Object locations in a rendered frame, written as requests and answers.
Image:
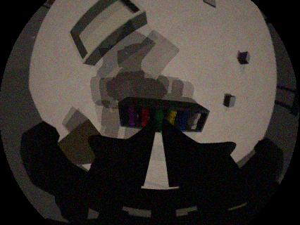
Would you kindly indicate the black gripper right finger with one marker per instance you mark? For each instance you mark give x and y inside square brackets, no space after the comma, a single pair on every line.
[183,153]

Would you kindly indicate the red fuse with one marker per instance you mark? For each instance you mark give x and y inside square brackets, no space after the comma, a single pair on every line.
[144,116]

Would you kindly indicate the yellow fuse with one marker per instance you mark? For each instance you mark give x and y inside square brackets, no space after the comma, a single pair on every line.
[171,116]

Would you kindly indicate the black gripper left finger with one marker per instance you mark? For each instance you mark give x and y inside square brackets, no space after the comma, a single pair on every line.
[135,150]

